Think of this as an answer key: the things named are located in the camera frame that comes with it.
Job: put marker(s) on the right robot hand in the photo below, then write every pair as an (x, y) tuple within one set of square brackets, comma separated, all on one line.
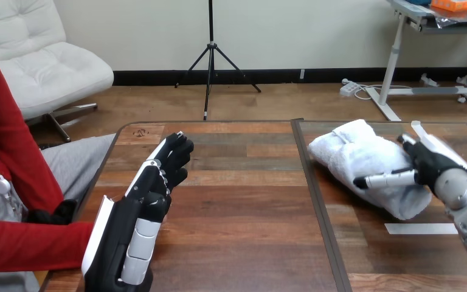
[(433, 159)]

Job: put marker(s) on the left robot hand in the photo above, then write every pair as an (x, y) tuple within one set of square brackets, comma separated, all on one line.
[(116, 237)]

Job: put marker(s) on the person's hand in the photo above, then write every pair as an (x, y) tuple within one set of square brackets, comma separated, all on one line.
[(54, 213)]

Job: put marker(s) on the white towel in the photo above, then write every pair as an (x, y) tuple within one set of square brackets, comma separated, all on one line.
[(358, 157)]

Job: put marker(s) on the person's forearm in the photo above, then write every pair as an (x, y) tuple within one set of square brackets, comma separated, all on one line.
[(28, 246)]

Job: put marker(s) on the person's body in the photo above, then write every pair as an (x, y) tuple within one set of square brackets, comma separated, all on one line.
[(12, 133)]

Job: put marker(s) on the white desk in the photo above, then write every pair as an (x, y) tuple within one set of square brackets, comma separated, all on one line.
[(392, 60)]

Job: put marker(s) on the white power strip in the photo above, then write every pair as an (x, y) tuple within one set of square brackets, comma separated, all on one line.
[(349, 87)]

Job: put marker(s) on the white cushioned chair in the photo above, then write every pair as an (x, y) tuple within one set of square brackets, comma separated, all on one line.
[(44, 68)]

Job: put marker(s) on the orange thing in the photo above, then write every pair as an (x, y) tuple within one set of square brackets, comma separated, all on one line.
[(455, 4)]

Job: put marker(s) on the black tripod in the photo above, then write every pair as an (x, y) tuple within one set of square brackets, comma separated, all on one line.
[(211, 60)]

